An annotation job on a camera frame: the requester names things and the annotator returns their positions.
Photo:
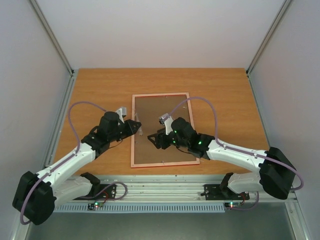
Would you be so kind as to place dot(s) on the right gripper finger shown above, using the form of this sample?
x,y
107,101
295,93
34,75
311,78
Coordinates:
x,y
154,139
161,131

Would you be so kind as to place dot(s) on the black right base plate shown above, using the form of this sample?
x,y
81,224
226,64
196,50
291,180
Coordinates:
x,y
212,192

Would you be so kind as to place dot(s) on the slotted grey cable duct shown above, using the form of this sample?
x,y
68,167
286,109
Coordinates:
x,y
133,208

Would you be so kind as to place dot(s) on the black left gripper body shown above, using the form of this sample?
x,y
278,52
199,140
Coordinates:
x,y
126,127

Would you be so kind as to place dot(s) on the aluminium corner post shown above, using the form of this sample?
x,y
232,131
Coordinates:
x,y
44,22
269,34

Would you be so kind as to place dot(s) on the red picture frame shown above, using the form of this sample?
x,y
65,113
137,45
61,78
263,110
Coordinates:
x,y
162,96

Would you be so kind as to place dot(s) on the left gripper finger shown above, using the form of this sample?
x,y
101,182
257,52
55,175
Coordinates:
x,y
134,123
136,130

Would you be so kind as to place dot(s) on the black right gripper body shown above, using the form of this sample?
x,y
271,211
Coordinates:
x,y
161,139

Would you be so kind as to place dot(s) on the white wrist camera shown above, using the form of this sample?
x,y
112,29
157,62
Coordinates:
x,y
122,113
167,121

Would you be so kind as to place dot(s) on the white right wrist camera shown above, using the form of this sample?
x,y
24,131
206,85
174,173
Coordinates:
x,y
167,121

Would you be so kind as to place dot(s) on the right aluminium corner post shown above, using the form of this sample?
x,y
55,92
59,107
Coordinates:
x,y
269,34

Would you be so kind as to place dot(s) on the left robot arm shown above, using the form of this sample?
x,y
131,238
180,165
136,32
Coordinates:
x,y
94,144

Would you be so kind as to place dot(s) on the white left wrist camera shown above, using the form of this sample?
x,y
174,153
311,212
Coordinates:
x,y
122,113

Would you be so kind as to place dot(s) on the aluminium front rail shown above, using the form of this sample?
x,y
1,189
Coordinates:
x,y
160,186

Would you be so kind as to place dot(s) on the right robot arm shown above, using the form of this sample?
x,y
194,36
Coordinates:
x,y
269,170

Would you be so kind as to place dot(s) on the left aluminium corner post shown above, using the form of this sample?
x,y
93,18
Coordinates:
x,y
44,22

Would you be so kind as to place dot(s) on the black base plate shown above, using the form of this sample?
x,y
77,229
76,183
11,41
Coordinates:
x,y
212,192
105,192

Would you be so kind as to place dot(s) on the right controller board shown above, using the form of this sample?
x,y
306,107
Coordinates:
x,y
230,205

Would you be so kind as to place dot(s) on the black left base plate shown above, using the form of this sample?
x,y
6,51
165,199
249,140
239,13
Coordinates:
x,y
105,192

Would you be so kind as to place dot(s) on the brown frame backing board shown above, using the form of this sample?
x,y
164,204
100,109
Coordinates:
x,y
160,110

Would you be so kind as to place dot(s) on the left controller board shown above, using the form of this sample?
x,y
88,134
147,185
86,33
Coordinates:
x,y
95,205

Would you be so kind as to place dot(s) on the controller board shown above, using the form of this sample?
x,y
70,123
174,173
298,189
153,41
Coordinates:
x,y
230,205
95,205

